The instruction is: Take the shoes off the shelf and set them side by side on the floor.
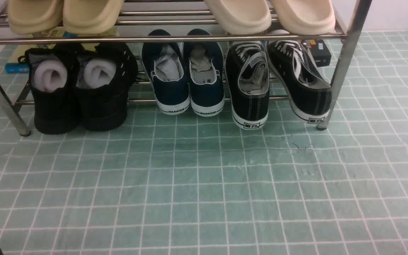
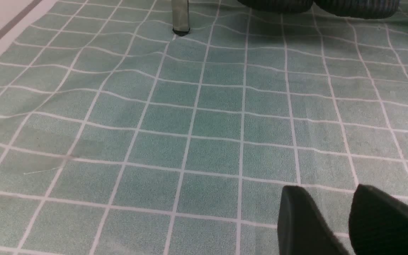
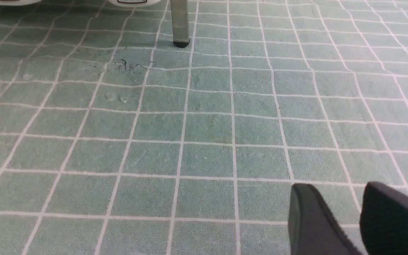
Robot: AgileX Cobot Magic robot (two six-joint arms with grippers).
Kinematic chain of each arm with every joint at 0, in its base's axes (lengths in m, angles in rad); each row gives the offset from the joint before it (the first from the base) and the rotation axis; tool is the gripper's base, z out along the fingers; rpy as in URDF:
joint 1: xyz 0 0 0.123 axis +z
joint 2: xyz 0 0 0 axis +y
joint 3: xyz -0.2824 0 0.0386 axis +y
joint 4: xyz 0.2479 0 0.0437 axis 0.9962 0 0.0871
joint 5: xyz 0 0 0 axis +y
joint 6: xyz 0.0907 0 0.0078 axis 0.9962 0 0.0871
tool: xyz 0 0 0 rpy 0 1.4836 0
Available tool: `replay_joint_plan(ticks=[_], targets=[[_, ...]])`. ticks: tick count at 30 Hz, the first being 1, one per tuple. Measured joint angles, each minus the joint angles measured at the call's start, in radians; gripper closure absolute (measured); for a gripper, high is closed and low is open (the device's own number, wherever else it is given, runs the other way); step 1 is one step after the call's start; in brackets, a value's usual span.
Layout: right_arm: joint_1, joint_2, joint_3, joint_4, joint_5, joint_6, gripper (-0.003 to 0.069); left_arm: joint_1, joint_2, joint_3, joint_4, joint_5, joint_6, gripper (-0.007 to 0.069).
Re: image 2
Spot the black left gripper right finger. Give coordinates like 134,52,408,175
348,185,408,255

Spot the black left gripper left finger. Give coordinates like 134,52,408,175
277,185,349,255

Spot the metal shoe rack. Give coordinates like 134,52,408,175
171,0,191,36

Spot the black mesh sneaker right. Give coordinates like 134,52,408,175
314,0,400,19

